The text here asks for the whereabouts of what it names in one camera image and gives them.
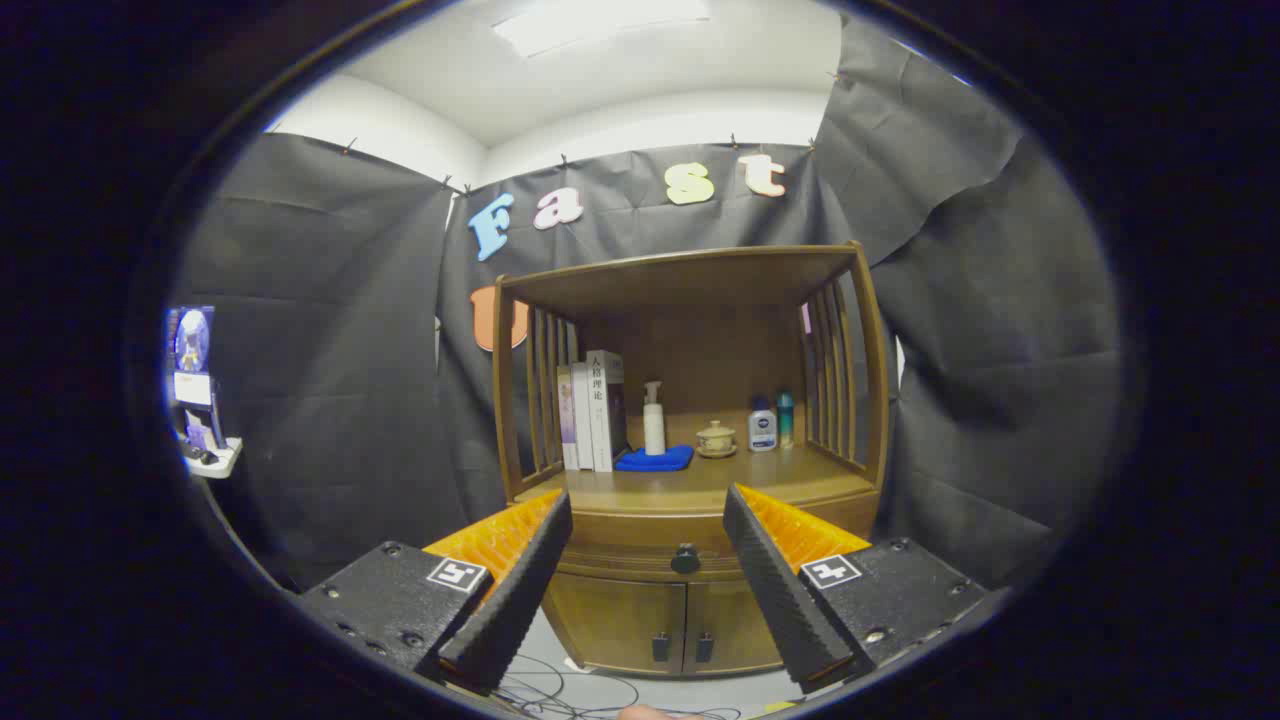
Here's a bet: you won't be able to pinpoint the wooden drawer with black knob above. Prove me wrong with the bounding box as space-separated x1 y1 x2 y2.
553 490 883 583

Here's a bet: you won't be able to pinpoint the wooden cabinet door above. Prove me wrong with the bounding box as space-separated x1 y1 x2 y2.
548 572 688 676
683 578 786 673

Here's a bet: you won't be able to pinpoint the black floor cables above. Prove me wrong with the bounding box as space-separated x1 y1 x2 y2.
495 655 741 720

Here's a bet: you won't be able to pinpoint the blue folded cloth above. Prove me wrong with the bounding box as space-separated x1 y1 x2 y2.
615 445 695 473

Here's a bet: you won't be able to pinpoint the thin lilac book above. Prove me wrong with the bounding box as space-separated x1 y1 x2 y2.
557 365 580 471

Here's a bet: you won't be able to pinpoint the wooden countertop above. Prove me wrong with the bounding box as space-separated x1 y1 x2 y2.
515 440 876 513

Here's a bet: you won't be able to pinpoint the thick white and dark book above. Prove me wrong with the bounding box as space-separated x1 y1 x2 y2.
586 350 629 473

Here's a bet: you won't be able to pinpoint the white wall shelf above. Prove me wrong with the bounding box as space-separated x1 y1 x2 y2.
183 438 244 479

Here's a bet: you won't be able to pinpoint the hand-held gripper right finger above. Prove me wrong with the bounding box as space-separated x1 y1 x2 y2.
722 483 991 693

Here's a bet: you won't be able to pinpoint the wooden cabinet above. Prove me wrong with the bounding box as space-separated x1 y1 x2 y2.
490 240 891 679

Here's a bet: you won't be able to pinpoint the ceiling light panel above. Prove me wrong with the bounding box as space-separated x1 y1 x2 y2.
492 0 711 59

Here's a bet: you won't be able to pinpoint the thin white book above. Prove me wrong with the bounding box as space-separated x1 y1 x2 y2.
572 362 596 472

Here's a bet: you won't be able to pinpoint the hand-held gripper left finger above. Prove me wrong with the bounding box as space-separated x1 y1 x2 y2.
298 488 574 696

